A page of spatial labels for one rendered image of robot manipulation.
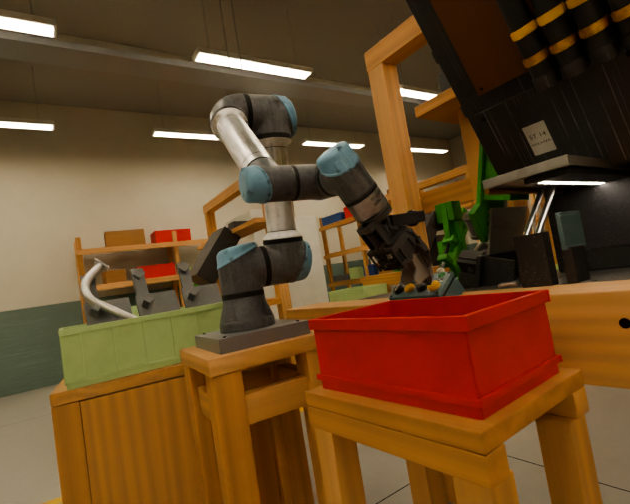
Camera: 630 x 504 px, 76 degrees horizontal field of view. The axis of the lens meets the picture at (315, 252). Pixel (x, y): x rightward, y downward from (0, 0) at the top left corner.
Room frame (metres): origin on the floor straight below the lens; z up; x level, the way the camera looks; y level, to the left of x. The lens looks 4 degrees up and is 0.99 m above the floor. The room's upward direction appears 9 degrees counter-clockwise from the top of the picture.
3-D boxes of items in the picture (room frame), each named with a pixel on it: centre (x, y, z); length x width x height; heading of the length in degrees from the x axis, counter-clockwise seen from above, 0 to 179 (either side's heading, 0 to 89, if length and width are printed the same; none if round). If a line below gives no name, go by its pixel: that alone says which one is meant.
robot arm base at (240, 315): (1.12, 0.22, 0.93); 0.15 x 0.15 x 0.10
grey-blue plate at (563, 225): (0.82, -0.52, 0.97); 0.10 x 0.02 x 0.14; 126
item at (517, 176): (0.86, -0.56, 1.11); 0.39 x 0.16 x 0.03; 126
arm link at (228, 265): (1.12, 0.21, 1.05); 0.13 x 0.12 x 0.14; 115
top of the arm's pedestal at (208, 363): (1.12, 0.22, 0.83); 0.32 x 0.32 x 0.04; 30
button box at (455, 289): (0.96, -0.24, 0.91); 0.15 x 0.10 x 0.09; 36
